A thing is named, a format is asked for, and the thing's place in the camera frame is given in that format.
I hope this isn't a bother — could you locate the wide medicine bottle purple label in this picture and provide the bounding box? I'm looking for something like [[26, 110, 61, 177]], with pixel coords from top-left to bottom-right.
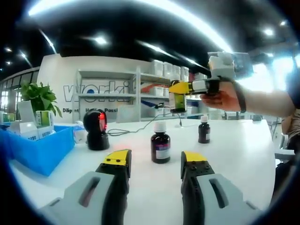
[[150, 123, 171, 164]]

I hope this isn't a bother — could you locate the small white box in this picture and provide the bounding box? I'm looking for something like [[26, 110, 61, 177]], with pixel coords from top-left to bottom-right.
[[74, 124, 89, 144]]

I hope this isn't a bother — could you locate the white table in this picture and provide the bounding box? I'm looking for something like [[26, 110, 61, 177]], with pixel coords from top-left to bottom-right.
[[9, 118, 277, 225]]

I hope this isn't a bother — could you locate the row of white lidded bins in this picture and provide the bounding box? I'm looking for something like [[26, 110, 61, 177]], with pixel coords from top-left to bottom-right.
[[153, 86, 171, 97], [154, 106, 170, 117]]

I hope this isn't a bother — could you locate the flat green medicine box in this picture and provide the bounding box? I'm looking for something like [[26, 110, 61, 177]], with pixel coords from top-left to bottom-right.
[[0, 112, 16, 123]]

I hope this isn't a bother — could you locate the potted green plant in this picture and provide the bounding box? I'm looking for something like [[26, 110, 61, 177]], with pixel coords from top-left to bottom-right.
[[18, 81, 63, 121]]

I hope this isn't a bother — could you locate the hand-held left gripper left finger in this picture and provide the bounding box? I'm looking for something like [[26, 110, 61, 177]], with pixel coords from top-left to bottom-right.
[[39, 149, 132, 225]]

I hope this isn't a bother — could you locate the black wrist strap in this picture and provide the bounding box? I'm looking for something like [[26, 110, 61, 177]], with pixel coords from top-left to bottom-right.
[[231, 79, 247, 113]]

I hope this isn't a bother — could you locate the grey metal shelf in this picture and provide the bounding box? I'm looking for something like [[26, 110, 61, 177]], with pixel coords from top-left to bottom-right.
[[137, 65, 211, 120], [75, 69, 141, 122]]

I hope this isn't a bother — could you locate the tall medicine bottle green label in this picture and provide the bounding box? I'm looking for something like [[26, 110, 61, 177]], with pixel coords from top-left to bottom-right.
[[169, 79, 188, 113]]

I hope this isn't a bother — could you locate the white medicine box blue print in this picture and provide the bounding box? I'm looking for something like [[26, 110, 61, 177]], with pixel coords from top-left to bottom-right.
[[37, 127, 56, 140], [10, 120, 38, 141]]

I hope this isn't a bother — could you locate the small dark medicine bottle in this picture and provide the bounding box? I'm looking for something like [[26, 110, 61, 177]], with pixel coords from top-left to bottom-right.
[[198, 115, 211, 144]]

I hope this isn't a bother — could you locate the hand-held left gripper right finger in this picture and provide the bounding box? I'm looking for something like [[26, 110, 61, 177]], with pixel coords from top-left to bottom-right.
[[180, 151, 262, 225]]

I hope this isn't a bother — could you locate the white office chair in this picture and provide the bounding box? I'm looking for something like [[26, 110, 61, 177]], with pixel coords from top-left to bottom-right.
[[274, 132, 296, 161]]

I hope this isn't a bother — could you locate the black cable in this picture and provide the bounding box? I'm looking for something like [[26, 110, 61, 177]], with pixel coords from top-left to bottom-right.
[[107, 112, 186, 136]]

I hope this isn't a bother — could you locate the person's dark clothed torso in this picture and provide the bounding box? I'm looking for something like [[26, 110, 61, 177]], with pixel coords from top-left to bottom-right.
[[271, 153, 300, 204]]

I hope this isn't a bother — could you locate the blue plastic bin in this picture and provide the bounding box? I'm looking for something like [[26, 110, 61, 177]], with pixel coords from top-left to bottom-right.
[[0, 125, 75, 177]]

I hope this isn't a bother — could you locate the black barcode scanner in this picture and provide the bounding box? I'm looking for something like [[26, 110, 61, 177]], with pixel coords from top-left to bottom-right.
[[83, 108, 110, 151]]

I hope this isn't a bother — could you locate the person's right hand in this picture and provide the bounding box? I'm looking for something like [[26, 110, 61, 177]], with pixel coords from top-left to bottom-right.
[[200, 90, 242, 112]]

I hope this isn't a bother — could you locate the green white medicine box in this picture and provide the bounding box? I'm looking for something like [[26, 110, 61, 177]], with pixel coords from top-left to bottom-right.
[[35, 110, 55, 128]]

